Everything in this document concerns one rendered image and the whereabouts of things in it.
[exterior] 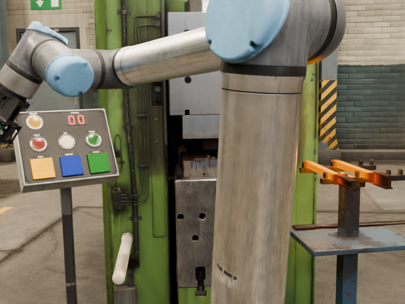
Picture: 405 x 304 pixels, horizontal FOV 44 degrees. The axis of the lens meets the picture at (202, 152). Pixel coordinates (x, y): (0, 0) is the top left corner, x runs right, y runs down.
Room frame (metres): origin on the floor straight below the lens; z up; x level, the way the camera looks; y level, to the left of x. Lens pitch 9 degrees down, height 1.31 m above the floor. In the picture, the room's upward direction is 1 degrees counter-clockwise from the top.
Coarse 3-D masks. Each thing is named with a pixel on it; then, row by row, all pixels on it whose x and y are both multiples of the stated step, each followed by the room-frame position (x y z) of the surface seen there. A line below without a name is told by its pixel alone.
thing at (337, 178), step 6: (306, 162) 1.93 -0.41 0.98; (312, 162) 1.92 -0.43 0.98; (312, 168) 1.86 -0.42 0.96; (318, 168) 1.80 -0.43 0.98; (324, 168) 1.78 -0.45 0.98; (330, 174) 1.69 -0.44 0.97; (336, 174) 1.64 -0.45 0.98; (342, 174) 1.64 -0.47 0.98; (336, 180) 1.64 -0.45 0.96; (342, 180) 1.61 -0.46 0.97; (348, 180) 1.55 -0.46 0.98; (354, 180) 1.55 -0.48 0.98; (342, 186) 1.59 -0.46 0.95; (348, 186) 1.57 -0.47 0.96; (354, 186) 1.57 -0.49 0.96
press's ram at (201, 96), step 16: (176, 16) 1.98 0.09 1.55; (192, 16) 1.98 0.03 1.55; (176, 32) 1.98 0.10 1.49; (176, 80) 1.98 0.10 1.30; (192, 80) 1.98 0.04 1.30; (208, 80) 1.99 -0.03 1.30; (176, 96) 1.98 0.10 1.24; (192, 96) 1.98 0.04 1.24; (208, 96) 1.99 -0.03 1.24; (176, 112) 1.98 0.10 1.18; (192, 112) 1.98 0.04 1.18; (208, 112) 1.99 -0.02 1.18
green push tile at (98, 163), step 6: (90, 156) 1.79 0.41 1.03; (96, 156) 1.80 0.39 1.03; (102, 156) 1.81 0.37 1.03; (90, 162) 1.78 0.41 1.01; (96, 162) 1.79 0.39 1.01; (102, 162) 1.80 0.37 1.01; (108, 162) 1.81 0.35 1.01; (90, 168) 1.77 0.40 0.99; (96, 168) 1.78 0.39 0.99; (102, 168) 1.79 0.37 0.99; (108, 168) 1.80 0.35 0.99
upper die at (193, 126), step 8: (184, 120) 1.98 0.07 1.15; (192, 120) 1.98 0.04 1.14; (200, 120) 1.98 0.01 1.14; (208, 120) 1.99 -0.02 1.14; (216, 120) 1.99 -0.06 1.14; (184, 128) 1.98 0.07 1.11; (192, 128) 1.98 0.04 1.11; (200, 128) 1.98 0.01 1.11; (208, 128) 1.99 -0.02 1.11; (216, 128) 1.99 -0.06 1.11; (184, 136) 1.98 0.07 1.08; (192, 136) 1.98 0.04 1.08; (200, 136) 1.98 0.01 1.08; (208, 136) 1.99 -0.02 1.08; (216, 136) 1.99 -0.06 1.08
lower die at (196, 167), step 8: (184, 152) 2.22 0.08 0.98; (192, 152) 2.15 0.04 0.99; (200, 152) 2.15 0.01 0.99; (216, 152) 2.08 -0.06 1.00; (184, 160) 1.99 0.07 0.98; (192, 160) 1.99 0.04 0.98; (200, 160) 1.98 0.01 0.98; (208, 160) 1.99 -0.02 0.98; (216, 160) 1.99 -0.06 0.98; (184, 168) 1.98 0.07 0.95; (192, 168) 1.98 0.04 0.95; (200, 168) 1.98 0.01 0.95; (208, 168) 1.99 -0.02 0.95; (216, 168) 1.99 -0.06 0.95; (184, 176) 1.98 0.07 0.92; (192, 176) 1.98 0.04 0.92; (200, 176) 1.98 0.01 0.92
